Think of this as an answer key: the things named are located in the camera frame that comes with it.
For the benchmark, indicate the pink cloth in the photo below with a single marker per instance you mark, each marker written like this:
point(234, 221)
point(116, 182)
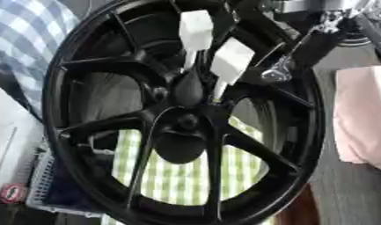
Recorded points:
point(361, 117)

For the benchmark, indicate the black spoked wheel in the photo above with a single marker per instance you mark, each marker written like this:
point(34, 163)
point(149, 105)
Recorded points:
point(103, 96)

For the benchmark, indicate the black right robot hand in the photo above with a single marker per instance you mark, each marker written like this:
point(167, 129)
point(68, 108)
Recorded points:
point(319, 47)

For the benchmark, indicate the black round object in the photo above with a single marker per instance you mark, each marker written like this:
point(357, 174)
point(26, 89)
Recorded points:
point(178, 148)

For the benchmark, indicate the blue white checked cloth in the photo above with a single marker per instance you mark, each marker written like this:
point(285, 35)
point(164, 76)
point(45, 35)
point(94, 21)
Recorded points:
point(29, 35)

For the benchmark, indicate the white box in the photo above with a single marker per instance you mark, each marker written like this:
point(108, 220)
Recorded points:
point(11, 140)

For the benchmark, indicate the white pin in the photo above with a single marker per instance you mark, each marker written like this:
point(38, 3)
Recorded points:
point(196, 29)

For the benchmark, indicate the grey pierced basket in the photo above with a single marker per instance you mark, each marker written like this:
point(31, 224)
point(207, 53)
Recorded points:
point(40, 181)

